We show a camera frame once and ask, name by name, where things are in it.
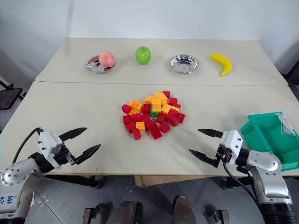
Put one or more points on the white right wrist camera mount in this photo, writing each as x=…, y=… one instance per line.
x=231, y=140

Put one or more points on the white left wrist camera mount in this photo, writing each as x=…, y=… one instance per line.
x=47, y=142

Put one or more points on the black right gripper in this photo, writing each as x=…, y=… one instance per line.
x=222, y=156

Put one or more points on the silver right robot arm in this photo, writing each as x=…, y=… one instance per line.
x=268, y=168

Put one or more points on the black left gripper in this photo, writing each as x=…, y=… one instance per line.
x=63, y=156

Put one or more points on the silver metal bowl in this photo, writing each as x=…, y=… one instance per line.
x=184, y=64

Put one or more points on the clear label card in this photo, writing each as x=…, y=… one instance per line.
x=287, y=126

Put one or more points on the dark rounded shape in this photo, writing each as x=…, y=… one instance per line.
x=127, y=213
x=184, y=211

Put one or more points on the pink toy peach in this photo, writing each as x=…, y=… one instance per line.
x=106, y=59

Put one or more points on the black stand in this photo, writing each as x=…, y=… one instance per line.
x=10, y=94

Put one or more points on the dark background furniture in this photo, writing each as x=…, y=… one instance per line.
x=289, y=72

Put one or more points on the green plastic bin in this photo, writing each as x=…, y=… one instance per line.
x=273, y=140

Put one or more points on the yellow toy banana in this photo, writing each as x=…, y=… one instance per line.
x=224, y=63

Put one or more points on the green toy apple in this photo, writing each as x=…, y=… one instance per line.
x=143, y=55

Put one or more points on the brown cardboard box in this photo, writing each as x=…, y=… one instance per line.
x=168, y=180

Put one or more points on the metal floor bracket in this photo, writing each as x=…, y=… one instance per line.
x=92, y=213
x=219, y=215

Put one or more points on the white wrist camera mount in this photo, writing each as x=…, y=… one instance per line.
x=47, y=142
x=231, y=140

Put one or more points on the green plastic toy brick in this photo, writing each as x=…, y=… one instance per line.
x=152, y=109
x=155, y=114

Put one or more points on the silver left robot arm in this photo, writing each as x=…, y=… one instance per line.
x=22, y=169

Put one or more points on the red plastic toy brick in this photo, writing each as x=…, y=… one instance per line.
x=154, y=130

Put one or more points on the silver metal plate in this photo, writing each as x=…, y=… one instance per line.
x=94, y=66

